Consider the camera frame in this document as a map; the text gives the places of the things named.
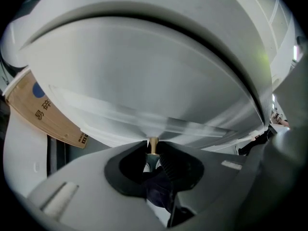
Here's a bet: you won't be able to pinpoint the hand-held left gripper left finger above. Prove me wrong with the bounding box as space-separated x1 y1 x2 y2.
27 140 167 231

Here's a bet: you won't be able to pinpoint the small white drawer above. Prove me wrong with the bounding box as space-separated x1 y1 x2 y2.
18 15 265 149

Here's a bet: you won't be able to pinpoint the brass drawer knob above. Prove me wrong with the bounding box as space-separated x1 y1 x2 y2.
148 136 159 155

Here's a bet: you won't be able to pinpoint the person's dark trousers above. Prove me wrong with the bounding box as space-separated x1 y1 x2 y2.
142 128 273 213

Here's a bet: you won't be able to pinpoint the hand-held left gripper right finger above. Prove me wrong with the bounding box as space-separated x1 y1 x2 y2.
157 141 248 231

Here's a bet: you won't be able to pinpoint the brown cardboard box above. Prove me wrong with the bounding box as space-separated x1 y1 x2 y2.
2 66 90 150

